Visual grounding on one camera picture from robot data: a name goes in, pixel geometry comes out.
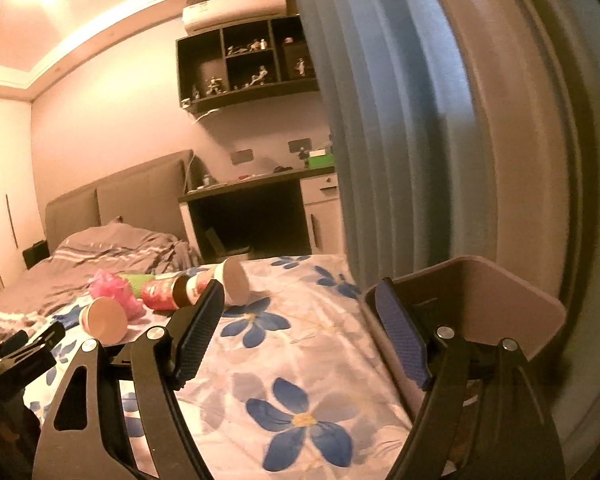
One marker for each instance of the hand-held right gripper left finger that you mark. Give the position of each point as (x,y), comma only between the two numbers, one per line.
(200,340)

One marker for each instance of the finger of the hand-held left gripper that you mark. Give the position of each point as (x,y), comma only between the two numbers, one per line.
(25,362)

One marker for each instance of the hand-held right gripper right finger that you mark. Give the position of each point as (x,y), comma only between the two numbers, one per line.
(402,335)

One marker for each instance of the red patterned paper cup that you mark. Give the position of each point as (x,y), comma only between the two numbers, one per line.
(162,292)

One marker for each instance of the white red printed paper cup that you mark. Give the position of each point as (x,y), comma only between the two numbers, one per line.
(235,282)

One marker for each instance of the green paper cup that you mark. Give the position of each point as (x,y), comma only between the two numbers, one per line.
(140,282)

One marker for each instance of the brown plastic bin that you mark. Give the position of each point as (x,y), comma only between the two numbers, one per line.
(480,300)

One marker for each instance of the tan paper cup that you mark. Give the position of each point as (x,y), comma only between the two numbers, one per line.
(102,317)

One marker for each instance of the pink plastic bag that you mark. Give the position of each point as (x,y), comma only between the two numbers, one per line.
(111,285)

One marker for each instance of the blue floral blanket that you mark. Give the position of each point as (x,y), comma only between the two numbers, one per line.
(280,340)

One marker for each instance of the dark cardboard box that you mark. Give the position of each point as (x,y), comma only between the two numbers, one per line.
(220,242)

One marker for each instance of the black nightstand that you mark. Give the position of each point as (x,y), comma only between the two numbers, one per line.
(36,255)

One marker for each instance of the grey striped duvet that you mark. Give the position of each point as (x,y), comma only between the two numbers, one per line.
(105,250)

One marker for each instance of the white drawer cabinet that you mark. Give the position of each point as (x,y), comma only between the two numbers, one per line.
(325,210)

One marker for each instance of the grey padded headboard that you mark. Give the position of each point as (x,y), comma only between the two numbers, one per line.
(140,195)

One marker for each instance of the dark wooden desk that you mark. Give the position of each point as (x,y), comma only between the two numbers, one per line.
(260,177)

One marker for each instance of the small black desk item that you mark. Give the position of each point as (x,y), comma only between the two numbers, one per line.
(281,168)

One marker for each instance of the green box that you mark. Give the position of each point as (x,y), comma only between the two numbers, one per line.
(321,160)

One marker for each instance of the small dark bottle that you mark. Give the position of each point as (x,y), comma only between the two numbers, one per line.
(303,157)

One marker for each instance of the white wardrobe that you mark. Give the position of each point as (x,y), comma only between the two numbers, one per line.
(0,160)

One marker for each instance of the blue curtain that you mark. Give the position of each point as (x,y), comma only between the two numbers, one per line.
(380,110)

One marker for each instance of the beige curtain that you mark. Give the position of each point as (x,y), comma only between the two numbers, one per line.
(520,110)

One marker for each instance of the row of small figurines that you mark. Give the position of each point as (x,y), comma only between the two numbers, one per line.
(257,77)

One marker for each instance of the white air conditioner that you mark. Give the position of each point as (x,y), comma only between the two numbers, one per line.
(235,7)

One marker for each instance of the grey wall socket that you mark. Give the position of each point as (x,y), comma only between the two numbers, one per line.
(241,156)
(300,145)

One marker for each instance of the dark wall shelf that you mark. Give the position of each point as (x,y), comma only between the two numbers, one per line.
(200,55)

